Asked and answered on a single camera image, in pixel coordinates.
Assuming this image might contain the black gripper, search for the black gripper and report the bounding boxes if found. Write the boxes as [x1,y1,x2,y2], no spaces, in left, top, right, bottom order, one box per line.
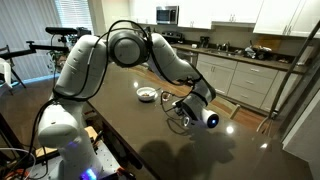
[173,102,200,129]

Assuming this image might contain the white ceramic bowl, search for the white ceramic bowl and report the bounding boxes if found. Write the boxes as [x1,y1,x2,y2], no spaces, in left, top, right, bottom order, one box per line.
[136,86,158,103]

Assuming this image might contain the metal spoon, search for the metal spoon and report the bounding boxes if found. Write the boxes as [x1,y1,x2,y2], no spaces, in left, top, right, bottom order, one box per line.
[145,87,162,97]

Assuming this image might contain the stainless dishwasher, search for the stainless dishwasher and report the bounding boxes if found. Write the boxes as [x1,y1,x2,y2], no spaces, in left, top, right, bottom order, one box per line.
[179,49,199,69]

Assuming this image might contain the light wooden dining chair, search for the light wooden dining chair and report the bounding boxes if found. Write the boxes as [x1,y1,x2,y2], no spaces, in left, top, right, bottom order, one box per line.
[213,94,242,121]

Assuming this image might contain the black coffee maker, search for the black coffee maker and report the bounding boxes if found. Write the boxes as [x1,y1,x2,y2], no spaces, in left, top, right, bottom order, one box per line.
[199,35,210,49]

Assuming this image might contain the black kitchen stove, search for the black kitchen stove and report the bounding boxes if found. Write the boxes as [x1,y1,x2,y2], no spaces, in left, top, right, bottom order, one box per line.
[159,30,185,45]

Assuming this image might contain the white base kitchen cabinets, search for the white base kitchen cabinets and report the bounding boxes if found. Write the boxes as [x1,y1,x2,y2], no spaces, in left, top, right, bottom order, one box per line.
[194,53,301,113]

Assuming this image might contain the metal sink faucet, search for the metal sink faucet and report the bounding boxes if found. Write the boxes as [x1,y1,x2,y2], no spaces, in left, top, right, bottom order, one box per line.
[220,41,231,53]

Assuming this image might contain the dark kitchen countertop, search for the dark kitchen countertop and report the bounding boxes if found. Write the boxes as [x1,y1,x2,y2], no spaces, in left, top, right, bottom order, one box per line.
[171,43,308,75]

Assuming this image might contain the stainless over-range microwave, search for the stainless over-range microwave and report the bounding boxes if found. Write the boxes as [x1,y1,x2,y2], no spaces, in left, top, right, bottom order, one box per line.
[155,5,180,25]

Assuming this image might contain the pile of dishes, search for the pile of dishes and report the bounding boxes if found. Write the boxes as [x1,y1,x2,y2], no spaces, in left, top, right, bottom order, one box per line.
[244,44,274,61]

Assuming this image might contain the white upper kitchen cabinets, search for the white upper kitchen cabinets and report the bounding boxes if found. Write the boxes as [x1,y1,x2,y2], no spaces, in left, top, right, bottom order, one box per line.
[253,0,320,38]
[128,0,264,30]

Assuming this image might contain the light wooden board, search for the light wooden board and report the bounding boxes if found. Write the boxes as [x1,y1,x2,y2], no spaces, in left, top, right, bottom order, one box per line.
[34,125,100,158]

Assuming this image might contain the white window blind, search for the white window blind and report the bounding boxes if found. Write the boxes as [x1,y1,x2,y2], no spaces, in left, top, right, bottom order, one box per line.
[54,0,95,34]

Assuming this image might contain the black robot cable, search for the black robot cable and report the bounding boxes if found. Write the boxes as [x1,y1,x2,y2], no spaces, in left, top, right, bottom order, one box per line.
[19,19,205,180]

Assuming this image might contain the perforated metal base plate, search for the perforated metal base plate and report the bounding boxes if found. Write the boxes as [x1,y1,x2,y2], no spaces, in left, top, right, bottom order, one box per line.
[29,141,128,180]

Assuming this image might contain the black bar camera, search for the black bar camera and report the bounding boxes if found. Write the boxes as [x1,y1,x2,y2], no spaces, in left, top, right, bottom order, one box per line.
[45,26,78,36]

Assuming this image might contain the white cable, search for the white cable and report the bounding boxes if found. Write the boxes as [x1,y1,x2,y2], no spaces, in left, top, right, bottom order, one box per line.
[0,147,37,171]

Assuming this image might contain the orange cable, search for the orange cable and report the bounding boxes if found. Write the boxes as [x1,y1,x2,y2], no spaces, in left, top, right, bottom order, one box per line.
[3,168,32,180]

